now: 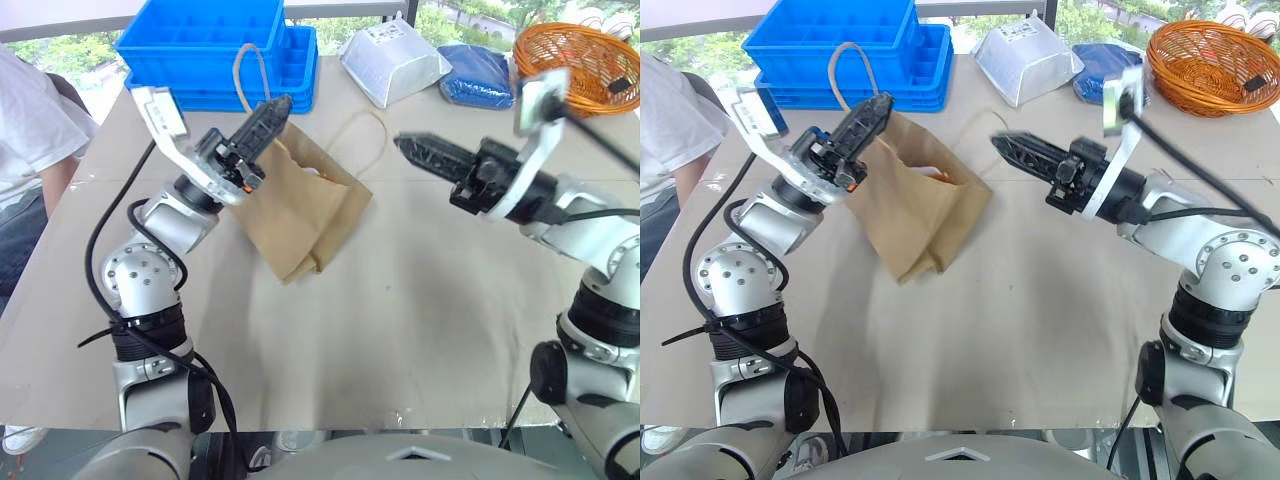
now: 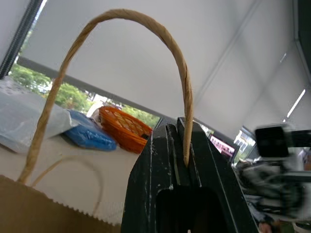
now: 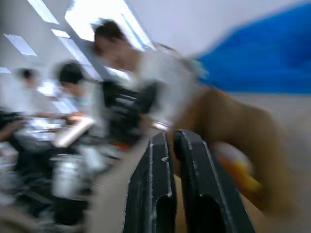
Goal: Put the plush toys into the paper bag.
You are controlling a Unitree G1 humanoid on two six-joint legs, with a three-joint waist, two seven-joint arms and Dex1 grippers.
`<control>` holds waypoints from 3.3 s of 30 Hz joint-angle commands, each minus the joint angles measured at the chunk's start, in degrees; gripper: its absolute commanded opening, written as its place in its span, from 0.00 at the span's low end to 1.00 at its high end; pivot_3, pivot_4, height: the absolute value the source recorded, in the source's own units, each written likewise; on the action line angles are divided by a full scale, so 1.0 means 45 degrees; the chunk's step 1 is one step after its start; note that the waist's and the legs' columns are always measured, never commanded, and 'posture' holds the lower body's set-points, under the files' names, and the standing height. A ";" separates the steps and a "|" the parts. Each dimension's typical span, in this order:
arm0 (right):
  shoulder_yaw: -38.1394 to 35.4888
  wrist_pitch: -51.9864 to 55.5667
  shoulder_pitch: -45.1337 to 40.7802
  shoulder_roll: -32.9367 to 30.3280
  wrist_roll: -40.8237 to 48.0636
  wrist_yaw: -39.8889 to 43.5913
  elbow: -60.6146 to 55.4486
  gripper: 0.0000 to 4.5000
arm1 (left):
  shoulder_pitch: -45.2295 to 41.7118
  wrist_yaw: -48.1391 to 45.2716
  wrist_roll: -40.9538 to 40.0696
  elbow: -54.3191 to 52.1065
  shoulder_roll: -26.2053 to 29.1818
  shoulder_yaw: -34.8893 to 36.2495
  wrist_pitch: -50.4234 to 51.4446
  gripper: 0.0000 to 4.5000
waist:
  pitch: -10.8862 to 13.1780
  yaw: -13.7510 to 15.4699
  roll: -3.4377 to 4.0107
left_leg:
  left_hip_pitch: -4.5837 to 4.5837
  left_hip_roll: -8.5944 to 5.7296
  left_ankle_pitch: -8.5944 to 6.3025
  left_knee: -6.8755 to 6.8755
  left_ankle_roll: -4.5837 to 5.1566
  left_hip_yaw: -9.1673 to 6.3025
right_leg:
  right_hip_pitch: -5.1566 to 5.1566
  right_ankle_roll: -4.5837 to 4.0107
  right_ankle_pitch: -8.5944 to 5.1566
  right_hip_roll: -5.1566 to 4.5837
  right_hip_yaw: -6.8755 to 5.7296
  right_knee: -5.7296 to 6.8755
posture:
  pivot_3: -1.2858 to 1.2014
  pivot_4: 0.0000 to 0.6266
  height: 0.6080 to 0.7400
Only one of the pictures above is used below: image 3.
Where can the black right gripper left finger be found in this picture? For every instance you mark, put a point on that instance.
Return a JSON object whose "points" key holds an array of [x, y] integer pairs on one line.
{"points": [[145, 184]]}

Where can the person with black hair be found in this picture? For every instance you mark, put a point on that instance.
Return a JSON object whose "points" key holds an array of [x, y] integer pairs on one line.
{"points": [[70, 80], [26, 77]]}

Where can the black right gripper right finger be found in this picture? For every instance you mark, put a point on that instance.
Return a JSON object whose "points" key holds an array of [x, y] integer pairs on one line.
{"points": [[206, 179]]}

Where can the white ceiling light panel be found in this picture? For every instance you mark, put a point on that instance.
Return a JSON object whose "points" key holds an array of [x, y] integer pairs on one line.
{"points": [[20, 44], [42, 11], [102, 21]]}

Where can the person in white shirt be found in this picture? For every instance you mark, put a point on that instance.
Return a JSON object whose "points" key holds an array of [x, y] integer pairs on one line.
{"points": [[155, 72]]}

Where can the blue wall panel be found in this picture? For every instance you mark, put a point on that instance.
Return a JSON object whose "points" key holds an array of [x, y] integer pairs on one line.
{"points": [[262, 55]]}

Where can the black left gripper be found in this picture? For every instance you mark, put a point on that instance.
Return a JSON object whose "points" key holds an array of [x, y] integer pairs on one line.
{"points": [[124, 109]]}

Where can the white and orange plush toy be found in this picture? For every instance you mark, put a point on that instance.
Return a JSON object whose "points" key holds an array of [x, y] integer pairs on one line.
{"points": [[238, 160]]}

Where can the brown paper bag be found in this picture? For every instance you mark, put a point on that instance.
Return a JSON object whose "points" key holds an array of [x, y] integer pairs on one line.
{"points": [[243, 121]]}

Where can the silver robot body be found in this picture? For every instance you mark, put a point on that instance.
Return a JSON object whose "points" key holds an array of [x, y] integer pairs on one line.
{"points": [[68, 174]]}

